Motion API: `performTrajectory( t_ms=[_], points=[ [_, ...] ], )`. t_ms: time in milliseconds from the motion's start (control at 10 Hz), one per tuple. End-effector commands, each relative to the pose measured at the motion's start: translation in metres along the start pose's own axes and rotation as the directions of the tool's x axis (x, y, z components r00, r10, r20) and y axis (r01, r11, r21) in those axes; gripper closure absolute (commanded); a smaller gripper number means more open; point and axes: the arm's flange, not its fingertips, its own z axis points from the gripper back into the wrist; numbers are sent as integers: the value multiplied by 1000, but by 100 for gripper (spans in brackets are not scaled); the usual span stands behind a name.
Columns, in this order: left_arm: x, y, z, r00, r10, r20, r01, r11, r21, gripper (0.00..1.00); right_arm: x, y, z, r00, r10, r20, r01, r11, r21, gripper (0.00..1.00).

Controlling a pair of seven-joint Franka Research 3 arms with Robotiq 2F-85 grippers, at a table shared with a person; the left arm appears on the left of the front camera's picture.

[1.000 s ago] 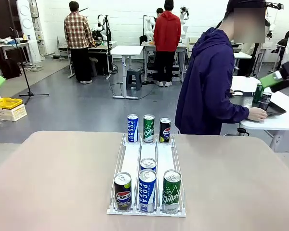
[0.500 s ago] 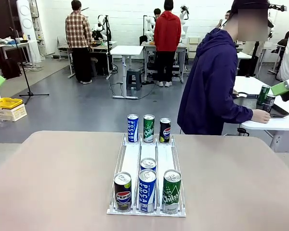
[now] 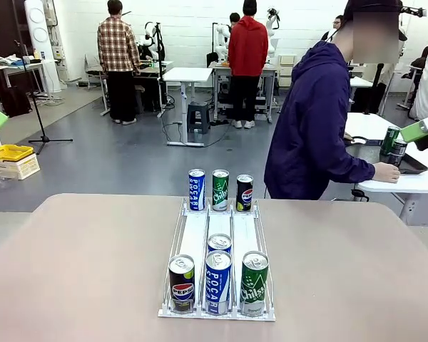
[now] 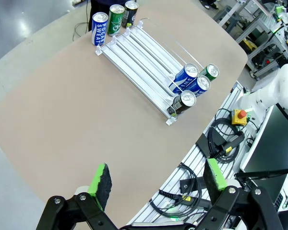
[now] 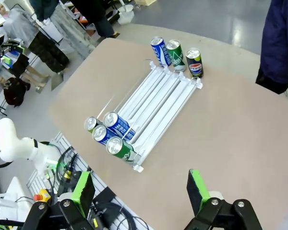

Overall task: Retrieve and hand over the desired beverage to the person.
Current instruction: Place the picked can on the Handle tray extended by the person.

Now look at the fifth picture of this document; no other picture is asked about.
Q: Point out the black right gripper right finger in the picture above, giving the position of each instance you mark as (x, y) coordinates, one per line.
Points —
(196, 191)

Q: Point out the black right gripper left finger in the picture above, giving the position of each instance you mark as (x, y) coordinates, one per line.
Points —
(84, 191)

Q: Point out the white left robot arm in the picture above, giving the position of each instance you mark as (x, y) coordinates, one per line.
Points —
(4, 141)

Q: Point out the person in navy hoodie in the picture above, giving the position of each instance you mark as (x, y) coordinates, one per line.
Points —
(280, 48)

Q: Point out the person in black trousers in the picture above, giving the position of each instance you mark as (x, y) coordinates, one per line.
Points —
(100, 21)

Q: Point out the person in teal top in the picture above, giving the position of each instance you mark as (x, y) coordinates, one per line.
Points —
(44, 8)

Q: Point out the yellow emergency stop button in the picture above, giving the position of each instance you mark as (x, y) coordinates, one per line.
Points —
(44, 195)

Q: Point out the grey slotted mounting plate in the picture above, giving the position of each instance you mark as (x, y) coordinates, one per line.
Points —
(36, 177)

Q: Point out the green Chilsung cider can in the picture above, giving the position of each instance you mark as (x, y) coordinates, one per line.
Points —
(115, 146)
(177, 57)

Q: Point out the blue Pocari Sweat can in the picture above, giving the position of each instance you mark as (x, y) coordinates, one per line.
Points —
(100, 134)
(162, 54)
(117, 124)

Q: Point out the black Pepsi can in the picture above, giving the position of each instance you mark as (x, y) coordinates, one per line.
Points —
(195, 67)
(90, 122)

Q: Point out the white plastic cover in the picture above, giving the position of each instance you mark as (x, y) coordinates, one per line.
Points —
(12, 189)

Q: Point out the white can dispenser rack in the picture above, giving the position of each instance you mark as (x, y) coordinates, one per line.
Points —
(163, 95)

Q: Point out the small mannequin in dark clothes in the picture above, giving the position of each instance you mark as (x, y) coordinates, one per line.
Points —
(14, 93)

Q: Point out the silver grey cloth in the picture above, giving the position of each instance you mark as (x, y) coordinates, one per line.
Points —
(69, 33)

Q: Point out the background gripper with green parts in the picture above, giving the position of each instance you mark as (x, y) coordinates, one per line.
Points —
(4, 46)

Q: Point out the mannequin in grey hoodie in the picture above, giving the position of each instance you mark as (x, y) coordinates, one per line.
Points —
(16, 24)

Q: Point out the metal mannequin base plate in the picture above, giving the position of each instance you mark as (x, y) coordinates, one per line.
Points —
(57, 80)

